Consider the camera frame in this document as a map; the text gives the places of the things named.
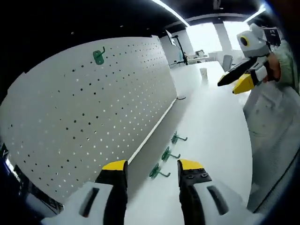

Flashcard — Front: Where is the person's light grey coat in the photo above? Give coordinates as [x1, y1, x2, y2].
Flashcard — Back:
[242, 79, 300, 211]

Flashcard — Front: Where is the person's right hand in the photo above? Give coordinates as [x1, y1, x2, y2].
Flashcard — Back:
[263, 52, 282, 83]

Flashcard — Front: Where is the black tripod stand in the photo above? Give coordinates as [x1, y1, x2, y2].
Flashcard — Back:
[172, 35, 190, 67]

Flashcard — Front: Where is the cluttered background desk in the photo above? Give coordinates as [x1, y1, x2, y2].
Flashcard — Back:
[187, 49, 211, 63]

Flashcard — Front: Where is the tilted flat screen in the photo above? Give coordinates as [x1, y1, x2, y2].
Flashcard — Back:
[165, 30, 177, 47]

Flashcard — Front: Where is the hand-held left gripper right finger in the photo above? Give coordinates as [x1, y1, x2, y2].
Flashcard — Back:
[177, 158, 256, 225]

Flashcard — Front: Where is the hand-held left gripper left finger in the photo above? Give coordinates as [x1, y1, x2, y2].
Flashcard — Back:
[41, 160, 129, 225]

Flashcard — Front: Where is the black rectangular panel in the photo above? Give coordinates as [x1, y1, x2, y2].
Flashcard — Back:
[263, 27, 281, 47]

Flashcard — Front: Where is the small white cup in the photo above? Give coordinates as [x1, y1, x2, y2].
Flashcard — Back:
[200, 67, 209, 82]

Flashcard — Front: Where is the long ceiling light strip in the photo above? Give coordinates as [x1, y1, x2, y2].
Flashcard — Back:
[245, 4, 267, 23]
[151, 0, 190, 26]

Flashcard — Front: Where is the white pegboard mounting plate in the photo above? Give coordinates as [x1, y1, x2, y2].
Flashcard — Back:
[0, 35, 187, 204]

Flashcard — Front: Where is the grey office chair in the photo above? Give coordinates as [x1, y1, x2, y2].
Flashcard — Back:
[222, 54, 234, 72]

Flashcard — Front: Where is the green hook assembly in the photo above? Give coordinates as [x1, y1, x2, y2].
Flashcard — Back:
[161, 146, 181, 162]
[92, 46, 106, 65]
[149, 163, 171, 180]
[171, 131, 188, 145]

